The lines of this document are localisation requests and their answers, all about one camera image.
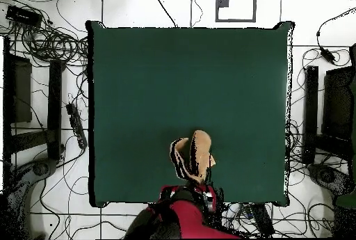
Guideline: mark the orange terry towel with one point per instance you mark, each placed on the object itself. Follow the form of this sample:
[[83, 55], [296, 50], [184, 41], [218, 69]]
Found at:
[[201, 151]]

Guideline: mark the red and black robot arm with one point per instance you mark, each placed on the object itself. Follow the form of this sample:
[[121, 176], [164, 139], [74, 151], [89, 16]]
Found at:
[[192, 220]]

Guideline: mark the black rectangular floor box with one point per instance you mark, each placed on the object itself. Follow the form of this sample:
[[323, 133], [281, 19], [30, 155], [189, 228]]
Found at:
[[261, 219]]

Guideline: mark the dark green table cloth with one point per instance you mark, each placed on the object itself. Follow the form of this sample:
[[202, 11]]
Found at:
[[125, 98]]

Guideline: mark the black floor power strip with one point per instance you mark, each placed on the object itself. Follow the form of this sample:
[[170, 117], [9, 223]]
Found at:
[[76, 126]]

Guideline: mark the grey stand base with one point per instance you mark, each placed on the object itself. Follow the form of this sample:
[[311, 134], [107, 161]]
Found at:
[[325, 174], [41, 167]]

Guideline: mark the black power adapter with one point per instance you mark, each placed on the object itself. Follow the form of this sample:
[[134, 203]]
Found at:
[[327, 55]]

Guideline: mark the black electronics box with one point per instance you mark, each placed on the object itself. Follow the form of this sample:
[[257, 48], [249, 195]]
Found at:
[[23, 16]]

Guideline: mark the black stand frame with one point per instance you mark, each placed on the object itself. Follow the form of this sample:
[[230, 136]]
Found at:
[[54, 106], [311, 112]]

